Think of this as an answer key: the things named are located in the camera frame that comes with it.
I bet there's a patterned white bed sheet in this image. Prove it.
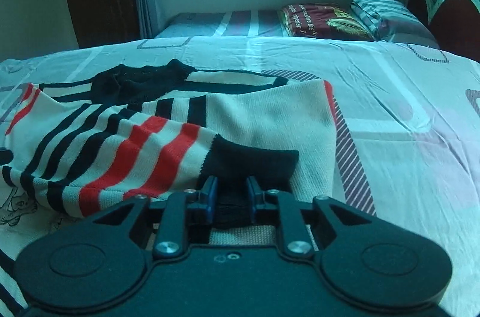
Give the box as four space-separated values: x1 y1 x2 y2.
1 36 479 316

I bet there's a red heart-shaped headboard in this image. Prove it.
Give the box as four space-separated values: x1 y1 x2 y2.
405 0 480 63

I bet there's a striped knit sweater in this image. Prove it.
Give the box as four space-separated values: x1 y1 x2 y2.
0 58 339 317

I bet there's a striped grey pillow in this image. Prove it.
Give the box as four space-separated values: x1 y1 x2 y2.
351 0 439 49

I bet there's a dark red patterned pillow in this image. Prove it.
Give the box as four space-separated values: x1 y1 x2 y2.
280 4 374 42

